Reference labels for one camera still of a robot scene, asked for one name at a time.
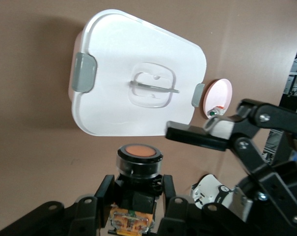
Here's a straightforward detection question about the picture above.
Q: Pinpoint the brown table mat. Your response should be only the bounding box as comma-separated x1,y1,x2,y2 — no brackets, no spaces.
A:
0,0,297,233

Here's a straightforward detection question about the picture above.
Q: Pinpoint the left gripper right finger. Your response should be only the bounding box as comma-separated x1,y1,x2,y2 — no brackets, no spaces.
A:
158,174,262,236

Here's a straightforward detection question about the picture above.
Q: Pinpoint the aluminium frame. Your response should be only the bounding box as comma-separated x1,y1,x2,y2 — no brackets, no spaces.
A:
261,129,285,164

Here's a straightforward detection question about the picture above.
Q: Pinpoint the background equipment shelf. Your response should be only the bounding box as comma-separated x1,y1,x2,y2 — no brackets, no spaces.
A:
282,36,297,99

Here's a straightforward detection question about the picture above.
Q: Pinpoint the white round plate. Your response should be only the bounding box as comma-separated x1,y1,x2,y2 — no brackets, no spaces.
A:
201,78,233,120

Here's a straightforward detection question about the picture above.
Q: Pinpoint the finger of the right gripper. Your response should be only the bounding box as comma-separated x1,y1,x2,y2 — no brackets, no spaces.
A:
165,98,297,180

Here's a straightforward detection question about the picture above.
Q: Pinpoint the orange push-button switch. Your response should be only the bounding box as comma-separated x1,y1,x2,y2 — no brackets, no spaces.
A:
106,143,164,236

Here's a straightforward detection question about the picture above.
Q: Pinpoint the white lidded pink box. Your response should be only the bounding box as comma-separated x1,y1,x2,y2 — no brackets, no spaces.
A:
69,9,208,137

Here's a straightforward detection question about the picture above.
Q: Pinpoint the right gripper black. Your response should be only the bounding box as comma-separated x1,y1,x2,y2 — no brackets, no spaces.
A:
233,159,297,236

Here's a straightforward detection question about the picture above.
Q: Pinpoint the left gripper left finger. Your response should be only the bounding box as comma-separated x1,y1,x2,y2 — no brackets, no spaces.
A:
0,174,115,236

